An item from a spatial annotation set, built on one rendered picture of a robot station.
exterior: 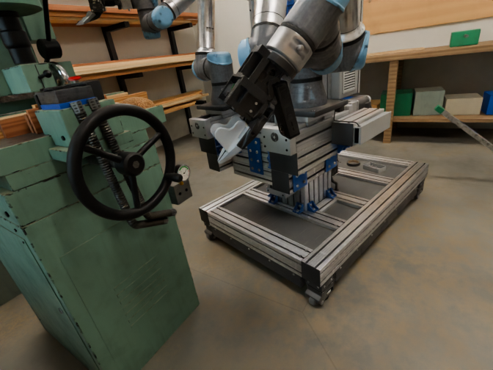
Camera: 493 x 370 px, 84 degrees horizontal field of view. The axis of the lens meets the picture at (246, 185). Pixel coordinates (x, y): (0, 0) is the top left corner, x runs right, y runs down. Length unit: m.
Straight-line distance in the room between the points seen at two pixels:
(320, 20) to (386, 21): 3.21
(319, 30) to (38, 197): 0.74
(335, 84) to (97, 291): 1.31
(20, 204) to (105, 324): 0.47
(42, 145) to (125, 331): 0.67
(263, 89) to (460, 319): 1.19
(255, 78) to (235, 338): 1.02
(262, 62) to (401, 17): 3.26
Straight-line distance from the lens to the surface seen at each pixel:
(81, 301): 1.01
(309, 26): 0.53
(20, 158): 0.84
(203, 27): 1.56
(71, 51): 3.67
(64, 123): 0.77
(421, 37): 3.73
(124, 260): 1.03
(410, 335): 1.32
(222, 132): 0.50
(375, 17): 3.76
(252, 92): 0.49
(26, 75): 0.97
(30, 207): 0.86
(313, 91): 1.06
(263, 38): 0.66
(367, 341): 1.27
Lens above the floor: 1.02
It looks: 25 degrees down
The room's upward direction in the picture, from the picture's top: 8 degrees counter-clockwise
